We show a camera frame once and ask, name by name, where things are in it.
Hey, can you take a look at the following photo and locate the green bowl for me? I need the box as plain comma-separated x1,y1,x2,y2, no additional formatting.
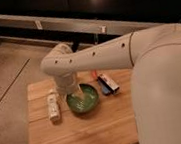
66,83,99,114

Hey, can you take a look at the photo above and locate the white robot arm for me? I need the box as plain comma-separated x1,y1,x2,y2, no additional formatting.
40,23,181,144

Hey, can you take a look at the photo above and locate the grey wall rail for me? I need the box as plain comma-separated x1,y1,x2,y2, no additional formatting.
0,0,181,57

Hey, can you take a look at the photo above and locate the white plastic bottle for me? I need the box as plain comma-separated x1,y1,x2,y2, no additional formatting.
46,89,61,121

